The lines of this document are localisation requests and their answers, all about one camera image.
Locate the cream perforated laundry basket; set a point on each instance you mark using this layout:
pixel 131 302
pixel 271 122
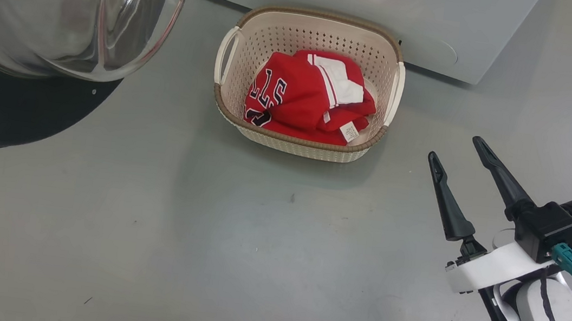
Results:
pixel 279 34

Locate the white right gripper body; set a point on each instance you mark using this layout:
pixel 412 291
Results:
pixel 491 265

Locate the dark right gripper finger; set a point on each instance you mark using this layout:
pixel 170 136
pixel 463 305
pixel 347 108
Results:
pixel 502 179
pixel 449 208

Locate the red basketball jersey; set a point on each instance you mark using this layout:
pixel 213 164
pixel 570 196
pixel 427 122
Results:
pixel 294 96

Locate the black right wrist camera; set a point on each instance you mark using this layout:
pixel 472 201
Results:
pixel 551 226

